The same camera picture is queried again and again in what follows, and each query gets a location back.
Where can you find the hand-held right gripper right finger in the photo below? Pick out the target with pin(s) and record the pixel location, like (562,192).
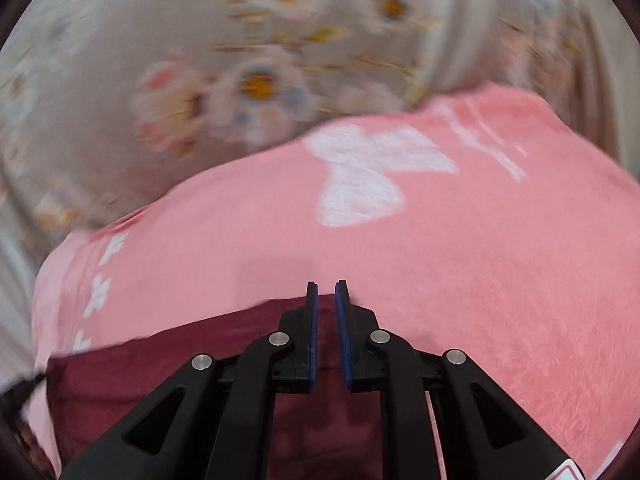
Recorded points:
(342,332)

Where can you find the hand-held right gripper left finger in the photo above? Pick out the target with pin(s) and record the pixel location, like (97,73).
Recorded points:
(311,330)

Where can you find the maroon puffer jacket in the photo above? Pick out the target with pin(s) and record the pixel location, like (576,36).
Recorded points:
(165,385)

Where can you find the pink printed blanket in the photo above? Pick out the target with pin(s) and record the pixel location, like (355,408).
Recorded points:
(425,240)

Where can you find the grey floral bed sheet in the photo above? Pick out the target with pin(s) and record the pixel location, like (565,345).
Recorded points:
(200,60)

